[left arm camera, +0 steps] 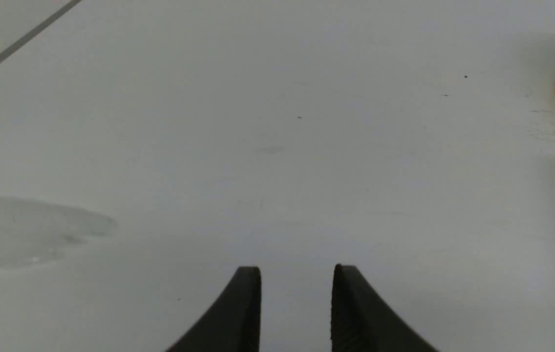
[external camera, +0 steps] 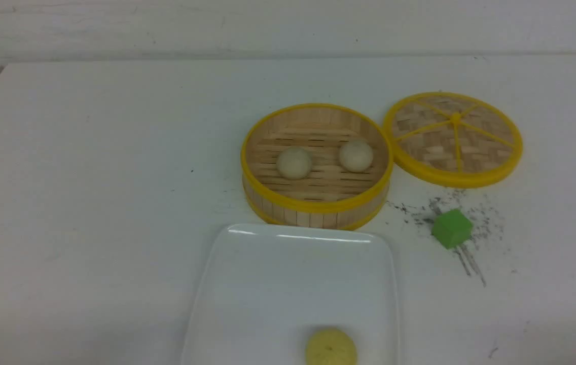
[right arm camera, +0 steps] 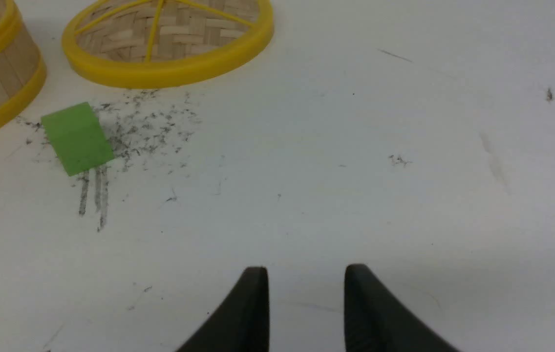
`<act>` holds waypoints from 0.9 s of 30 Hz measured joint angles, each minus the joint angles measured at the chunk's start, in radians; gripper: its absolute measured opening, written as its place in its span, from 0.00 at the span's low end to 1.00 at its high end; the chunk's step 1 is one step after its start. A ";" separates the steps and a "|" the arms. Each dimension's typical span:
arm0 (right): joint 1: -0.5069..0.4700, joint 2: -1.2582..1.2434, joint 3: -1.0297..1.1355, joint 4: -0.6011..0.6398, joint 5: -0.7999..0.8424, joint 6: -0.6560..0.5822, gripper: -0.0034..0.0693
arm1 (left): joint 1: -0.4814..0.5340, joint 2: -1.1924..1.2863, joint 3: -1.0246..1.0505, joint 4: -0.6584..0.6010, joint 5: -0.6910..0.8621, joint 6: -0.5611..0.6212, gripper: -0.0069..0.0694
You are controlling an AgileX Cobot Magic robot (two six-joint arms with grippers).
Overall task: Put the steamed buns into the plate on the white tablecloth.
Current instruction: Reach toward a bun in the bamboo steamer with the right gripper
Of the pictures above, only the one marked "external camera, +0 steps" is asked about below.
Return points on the white steamed bun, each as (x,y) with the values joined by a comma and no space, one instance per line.
(356,156)
(294,163)

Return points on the white square plate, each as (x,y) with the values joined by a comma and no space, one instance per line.
(267,289)

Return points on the yellow steamed bun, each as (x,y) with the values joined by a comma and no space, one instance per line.
(330,346)

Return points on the bamboo steamer basket yellow rim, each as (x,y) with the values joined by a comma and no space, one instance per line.
(330,197)

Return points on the green cube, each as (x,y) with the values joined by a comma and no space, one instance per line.
(452,228)

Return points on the bamboo steamer lid yellow rim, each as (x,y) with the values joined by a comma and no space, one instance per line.
(452,140)

